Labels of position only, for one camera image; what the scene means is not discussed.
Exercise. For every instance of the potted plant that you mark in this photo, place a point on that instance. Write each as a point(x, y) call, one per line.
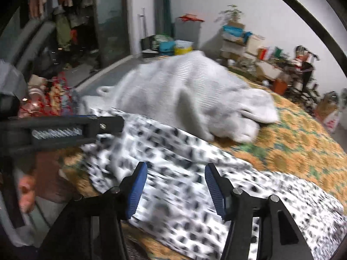
point(233, 12)

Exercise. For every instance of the red floral cloth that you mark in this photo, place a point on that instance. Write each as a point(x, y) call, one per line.
point(54, 92)

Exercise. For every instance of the teal box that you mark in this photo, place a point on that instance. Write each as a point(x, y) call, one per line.
point(166, 47)

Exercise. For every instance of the brown cardboard box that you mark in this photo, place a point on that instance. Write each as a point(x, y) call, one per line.
point(324, 105)

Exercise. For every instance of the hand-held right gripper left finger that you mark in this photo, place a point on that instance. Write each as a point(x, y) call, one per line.
point(137, 192)

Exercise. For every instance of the sunflower print bedspread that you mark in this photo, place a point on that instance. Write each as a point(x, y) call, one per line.
point(292, 146)

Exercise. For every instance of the white black spotted garment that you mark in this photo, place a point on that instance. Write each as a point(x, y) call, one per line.
point(184, 168)

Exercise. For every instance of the person's left hand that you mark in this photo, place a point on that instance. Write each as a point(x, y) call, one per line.
point(27, 195)

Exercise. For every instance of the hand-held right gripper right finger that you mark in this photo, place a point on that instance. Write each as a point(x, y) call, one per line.
point(215, 192)

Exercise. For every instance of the grey knit sweater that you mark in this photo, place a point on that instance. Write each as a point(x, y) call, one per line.
point(173, 86)

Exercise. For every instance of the yellow box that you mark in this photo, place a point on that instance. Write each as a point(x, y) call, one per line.
point(183, 50)

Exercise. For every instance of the white red bag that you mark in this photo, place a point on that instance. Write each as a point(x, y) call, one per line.
point(333, 123)

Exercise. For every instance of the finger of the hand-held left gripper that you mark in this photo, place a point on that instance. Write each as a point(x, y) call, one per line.
point(89, 126)

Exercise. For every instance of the grey-green curtain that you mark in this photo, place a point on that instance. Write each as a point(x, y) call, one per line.
point(162, 5)

